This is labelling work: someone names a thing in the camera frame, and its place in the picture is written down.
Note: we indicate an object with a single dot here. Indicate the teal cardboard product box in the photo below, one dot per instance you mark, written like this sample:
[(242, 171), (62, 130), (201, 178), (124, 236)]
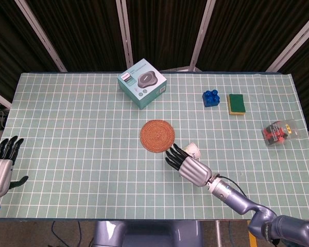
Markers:
[(144, 85)]

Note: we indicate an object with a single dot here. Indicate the round brown woven coaster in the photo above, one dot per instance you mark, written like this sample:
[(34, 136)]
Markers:
[(157, 135)]

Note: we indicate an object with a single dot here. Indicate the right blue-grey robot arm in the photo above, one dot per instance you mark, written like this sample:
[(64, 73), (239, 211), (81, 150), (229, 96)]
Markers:
[(234, 198)]

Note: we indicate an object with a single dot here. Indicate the blue-grey robot torso base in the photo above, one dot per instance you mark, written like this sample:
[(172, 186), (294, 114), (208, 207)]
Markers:
[(144, 234)]

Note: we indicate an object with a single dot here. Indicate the clear bag of red parts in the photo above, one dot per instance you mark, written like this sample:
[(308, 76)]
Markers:
[(275, 133)]

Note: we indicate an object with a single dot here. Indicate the dark pleated curtain panel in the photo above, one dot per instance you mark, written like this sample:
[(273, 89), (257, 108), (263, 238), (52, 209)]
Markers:
[(10, 46), (247, 33), (164, 31), (306, 77), (82, 33)]

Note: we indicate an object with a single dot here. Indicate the green white grid tablecloth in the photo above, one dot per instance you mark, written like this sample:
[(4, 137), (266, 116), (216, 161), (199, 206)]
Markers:
[(79, 154)]

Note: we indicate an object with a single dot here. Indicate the yellow green scrub sponge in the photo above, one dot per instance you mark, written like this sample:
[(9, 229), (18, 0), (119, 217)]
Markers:
[(237, 103)]

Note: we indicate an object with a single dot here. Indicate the blue toy building brick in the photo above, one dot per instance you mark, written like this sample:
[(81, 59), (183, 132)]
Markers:
[(211, 100)]

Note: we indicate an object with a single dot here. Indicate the white table leg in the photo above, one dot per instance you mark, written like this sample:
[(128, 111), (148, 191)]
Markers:
[(217, 234)]

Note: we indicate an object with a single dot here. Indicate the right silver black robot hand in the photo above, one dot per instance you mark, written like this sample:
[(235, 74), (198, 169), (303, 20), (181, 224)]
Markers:
[(195, 171)]

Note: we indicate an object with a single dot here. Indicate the white floral paper cup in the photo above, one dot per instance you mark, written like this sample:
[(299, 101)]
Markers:
[(193, 149)]

